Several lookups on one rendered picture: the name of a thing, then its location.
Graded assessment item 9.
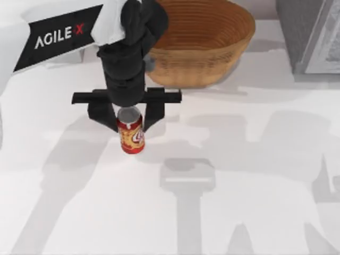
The red and yellow can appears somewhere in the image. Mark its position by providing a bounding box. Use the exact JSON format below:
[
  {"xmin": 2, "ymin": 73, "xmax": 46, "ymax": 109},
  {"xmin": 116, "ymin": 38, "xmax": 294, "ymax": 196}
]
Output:
[{"xmin": 116, "ymin": 107, "xmax": 147, "ymax": 155}]

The woven brown basket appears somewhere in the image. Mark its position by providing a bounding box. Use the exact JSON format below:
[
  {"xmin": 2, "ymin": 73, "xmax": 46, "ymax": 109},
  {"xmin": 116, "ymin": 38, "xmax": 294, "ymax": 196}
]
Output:
[{"xmin": 144, "ymin": 0, "xmax": 257, "ymax": 89}]

